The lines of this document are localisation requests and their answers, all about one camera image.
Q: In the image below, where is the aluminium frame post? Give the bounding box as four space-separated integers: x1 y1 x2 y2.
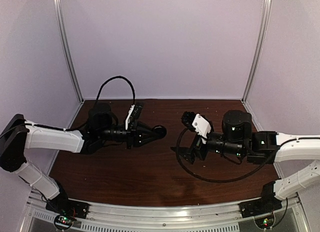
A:
51 0 85 104
241 0 273 104

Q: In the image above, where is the aluminium front rail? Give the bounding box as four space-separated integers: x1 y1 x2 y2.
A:
18 191 311 231

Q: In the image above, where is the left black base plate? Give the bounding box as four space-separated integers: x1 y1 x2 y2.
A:
45 200 89 219

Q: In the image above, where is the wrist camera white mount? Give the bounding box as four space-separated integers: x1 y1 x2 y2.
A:
181 111 214 144
124 103 144 130

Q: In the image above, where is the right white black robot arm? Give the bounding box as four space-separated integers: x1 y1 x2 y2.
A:
171 110 320 217

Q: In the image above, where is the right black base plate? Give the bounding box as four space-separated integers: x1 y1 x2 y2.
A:
239 198 282 218

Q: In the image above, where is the right black camera cable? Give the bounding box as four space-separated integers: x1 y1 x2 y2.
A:
176 128 266 183

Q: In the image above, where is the circuit board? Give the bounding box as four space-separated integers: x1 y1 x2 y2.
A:
53 214 75 230
254 215 275 229

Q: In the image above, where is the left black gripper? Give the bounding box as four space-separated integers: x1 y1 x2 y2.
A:
98 121 160 149

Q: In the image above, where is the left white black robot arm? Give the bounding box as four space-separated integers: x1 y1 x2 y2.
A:
0 103 167 216

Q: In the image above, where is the right circuit board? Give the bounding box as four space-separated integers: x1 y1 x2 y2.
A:
254 215 275 229

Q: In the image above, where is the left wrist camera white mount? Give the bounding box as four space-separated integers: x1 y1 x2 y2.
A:
124 103 144 130

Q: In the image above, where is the black camera cable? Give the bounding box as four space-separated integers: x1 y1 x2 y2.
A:
176 128 266 183
96 76 137 107

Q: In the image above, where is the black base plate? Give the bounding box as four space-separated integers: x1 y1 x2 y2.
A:
239 198 282 218
45 200 89 219

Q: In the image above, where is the round black disc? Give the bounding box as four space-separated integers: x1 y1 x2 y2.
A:
152 125 167 139

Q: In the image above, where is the left aluminium frame post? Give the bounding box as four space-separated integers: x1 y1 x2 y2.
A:
51 0 85 104

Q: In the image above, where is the left black camera cable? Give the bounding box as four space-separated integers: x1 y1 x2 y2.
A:
96 76 137 107

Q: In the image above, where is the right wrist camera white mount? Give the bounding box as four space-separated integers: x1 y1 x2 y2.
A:
181 111 214 144

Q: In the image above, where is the left circuit board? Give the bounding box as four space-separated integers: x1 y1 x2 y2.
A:
53 214 75 230

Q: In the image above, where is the right aluminium frame post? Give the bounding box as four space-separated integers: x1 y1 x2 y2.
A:
241 0 273 104

